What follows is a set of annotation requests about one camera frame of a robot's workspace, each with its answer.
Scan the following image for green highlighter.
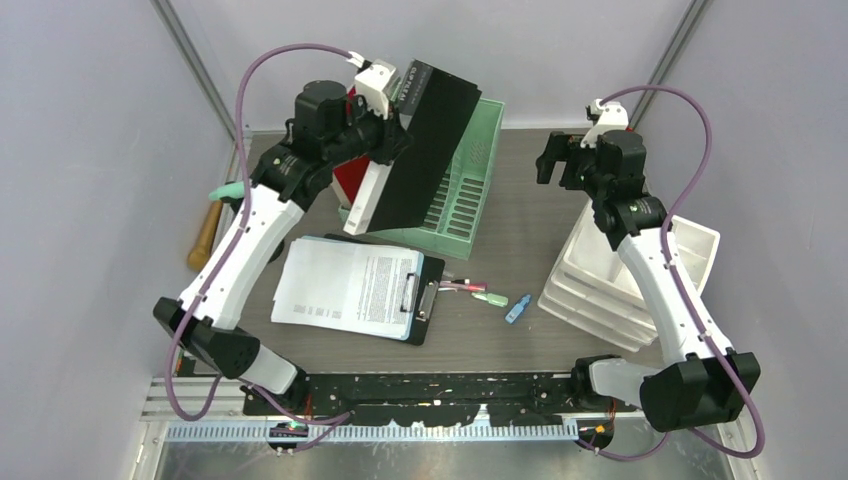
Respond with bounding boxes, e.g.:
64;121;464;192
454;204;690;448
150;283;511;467
472;292;509;308

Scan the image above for mint green microphone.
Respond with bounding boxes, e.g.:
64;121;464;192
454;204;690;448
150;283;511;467
208;181;246;202

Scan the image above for red notebook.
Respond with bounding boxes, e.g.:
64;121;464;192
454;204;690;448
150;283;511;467
331;89;372;207

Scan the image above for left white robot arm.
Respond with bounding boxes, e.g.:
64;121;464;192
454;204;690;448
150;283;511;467
153;80;411;414

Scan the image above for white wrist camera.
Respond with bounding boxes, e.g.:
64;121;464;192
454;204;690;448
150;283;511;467
580;99;630;149
353;60;400;120

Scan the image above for green file organizer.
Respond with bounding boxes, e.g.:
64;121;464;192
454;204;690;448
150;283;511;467
370;98;505;260

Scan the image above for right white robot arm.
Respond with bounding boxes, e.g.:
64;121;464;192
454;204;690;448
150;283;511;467
535;130;761;432

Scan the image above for black book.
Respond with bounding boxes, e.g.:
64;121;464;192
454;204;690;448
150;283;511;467
343;59;481;235

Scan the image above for black clipboard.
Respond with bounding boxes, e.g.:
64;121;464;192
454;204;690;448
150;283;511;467
322;235;445;346

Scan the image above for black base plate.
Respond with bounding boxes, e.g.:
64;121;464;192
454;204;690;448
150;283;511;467
241;372;634;427

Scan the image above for pink pen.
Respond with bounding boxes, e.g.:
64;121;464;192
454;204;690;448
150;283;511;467
439;281;488;292

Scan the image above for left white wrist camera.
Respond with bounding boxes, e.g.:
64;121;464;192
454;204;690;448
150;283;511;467
353;60;400;120

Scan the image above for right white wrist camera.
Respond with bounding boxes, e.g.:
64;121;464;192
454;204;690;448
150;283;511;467
580;99;630;149

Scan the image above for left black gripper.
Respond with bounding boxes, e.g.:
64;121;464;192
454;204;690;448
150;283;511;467
324;94;413;168

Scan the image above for white drawer organizer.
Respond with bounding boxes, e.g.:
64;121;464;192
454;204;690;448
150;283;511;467
535;198;721;352

